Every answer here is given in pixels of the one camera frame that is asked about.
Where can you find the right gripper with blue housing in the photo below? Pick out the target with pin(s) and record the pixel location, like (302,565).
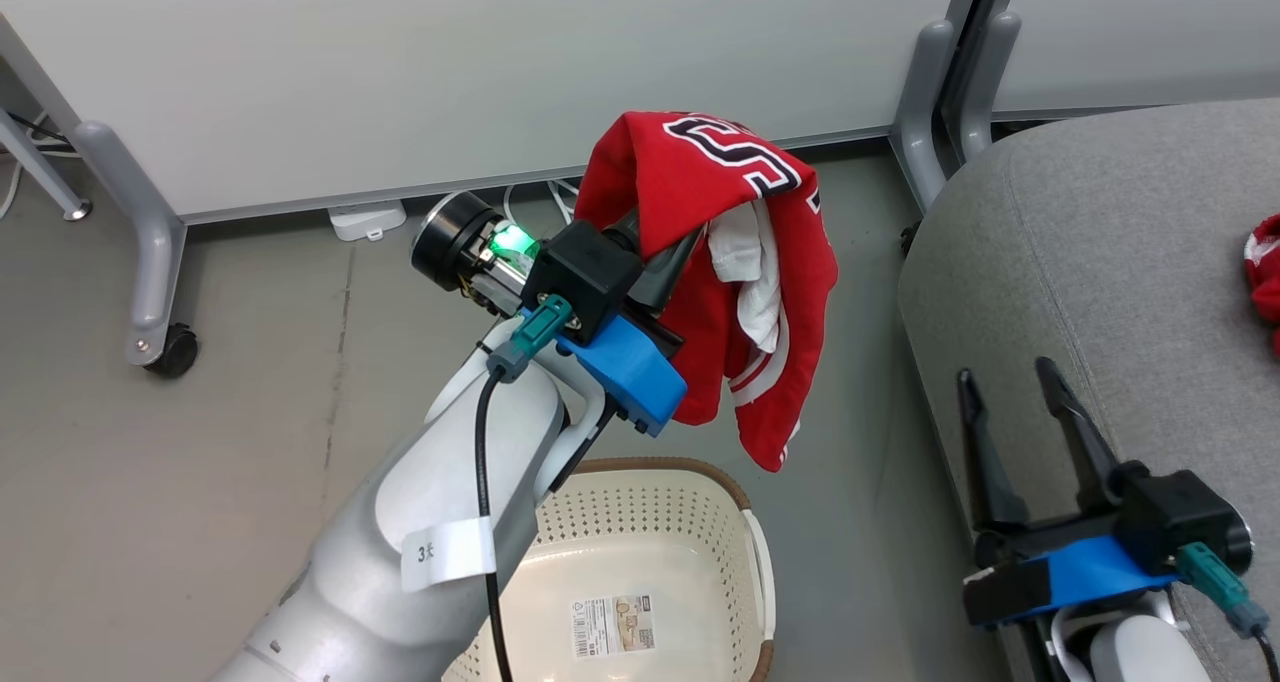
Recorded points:
(1070,574)

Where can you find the curved grey partition leg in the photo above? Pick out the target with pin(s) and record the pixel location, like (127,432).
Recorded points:
(920,112)
(985,82)

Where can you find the large black caster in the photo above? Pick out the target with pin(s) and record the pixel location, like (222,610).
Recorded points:
(175,352)

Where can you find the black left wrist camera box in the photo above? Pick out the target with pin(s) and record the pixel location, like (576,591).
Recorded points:
(585,272)

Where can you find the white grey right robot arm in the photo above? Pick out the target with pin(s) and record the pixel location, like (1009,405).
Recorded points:
(1140,652)

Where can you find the product sticker label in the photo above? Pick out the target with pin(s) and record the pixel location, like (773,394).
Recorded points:
(612,626)

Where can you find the small black caster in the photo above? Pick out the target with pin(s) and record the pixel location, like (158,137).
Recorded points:
(908,239)

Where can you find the white tape label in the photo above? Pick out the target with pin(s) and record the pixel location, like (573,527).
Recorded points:
(450,554)

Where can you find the thin grey partition leg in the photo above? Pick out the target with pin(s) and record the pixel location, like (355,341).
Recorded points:
(40,167)

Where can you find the grey fabric sofa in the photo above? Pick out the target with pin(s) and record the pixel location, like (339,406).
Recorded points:
(1100,262)

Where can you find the red garment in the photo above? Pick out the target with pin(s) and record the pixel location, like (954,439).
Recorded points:
(1265,282)

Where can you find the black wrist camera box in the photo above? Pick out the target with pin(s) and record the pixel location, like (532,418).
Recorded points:
(1185,512)
(585,272)

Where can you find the white partition panel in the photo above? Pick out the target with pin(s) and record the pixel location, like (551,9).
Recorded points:
(450,62)
(1150,32)

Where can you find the cream perforated laundry basket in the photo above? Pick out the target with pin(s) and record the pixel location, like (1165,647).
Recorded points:
(640,522)

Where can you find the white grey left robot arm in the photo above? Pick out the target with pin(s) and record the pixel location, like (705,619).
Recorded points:
(430,492)

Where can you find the red jersey with number print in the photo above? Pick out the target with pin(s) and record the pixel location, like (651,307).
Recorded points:
(690,167)

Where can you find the left gripper with blue housing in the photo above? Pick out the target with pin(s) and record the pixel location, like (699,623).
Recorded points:
(625,372)

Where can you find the thick grey partition leg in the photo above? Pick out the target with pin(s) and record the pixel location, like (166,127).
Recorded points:
(140,222)

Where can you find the white power strip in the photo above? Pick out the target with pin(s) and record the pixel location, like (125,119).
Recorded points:
(367,220)

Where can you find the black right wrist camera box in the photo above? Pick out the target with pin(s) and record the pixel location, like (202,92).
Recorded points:
(1185,512)

